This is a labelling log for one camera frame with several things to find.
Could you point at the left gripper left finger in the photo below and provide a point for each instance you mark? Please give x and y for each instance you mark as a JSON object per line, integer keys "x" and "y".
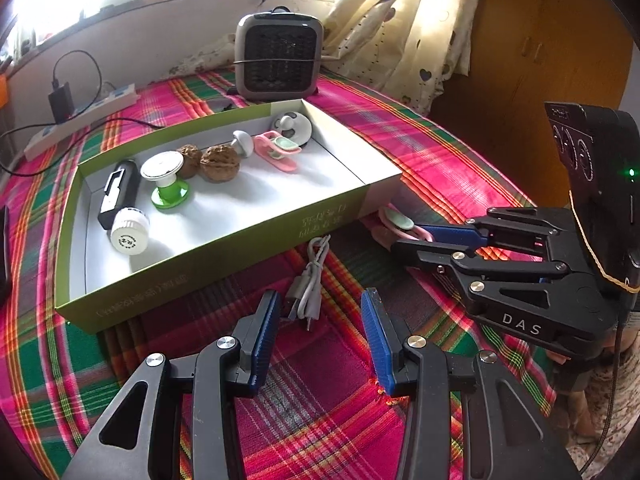
{"x": 138, "y": 434}

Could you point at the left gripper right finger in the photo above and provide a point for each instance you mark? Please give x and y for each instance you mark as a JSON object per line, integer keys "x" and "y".
{"x": 505, "y": 436}

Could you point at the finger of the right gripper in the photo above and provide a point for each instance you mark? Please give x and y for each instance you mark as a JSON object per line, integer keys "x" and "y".
{"x": 503, "y": 233}
{"x": 461, "y": 261}

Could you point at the pink clip green pad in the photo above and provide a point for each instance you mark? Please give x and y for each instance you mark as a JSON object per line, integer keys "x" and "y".
{"x": 277, "y": 150}
{"x": 396, "y": 226}

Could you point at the white cylindrical cap device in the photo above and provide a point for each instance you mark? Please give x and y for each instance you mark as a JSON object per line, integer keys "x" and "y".
{"x": 130, "y": 231}

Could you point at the grey dome panda toy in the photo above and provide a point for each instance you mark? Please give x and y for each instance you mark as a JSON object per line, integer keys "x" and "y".
{"x": 294, "y": 126}

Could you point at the small white mushroom knob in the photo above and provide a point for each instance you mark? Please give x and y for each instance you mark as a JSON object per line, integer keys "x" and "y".
{"x": 242, "y": 143}

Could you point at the black rectangular device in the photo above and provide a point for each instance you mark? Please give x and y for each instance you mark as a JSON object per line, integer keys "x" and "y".
{"x": 120, "y": 191}

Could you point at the brown walnut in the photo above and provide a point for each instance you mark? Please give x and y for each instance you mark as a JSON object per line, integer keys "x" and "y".
{"x": 220, "y": 163}
{"x": 191, "y": 161}

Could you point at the white disc green base massager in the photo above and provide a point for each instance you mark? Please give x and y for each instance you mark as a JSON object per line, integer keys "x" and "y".
{"x": 162, "y": 170}

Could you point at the wooden wardrobe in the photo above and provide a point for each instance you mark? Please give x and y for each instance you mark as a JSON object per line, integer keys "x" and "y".
{"x": 525, "y": 53}

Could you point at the black smartphone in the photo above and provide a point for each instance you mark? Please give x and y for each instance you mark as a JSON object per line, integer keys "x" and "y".
{"x": 5, "y": 271}

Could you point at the green and white cardboard box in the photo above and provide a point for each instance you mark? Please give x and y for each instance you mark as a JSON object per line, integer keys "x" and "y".
{"x": 220, "y": 228}

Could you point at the cream heart pattern curtain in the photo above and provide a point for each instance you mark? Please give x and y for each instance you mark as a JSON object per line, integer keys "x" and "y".
{"x": 406, "y": 49}

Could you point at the grey portable heater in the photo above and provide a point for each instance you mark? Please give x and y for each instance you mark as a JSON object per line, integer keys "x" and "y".
{"x": 277, "y": 55}

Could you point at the white power strip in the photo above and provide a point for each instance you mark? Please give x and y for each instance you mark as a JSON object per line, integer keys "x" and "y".
{"x": 114, "y": 102}

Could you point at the black charger adapter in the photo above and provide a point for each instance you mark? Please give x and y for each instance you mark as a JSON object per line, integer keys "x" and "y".
{"x": 61, "y": 102}

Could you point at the black camera box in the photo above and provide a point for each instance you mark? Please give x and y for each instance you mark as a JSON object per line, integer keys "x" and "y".
{"x": 599, "y": 147}

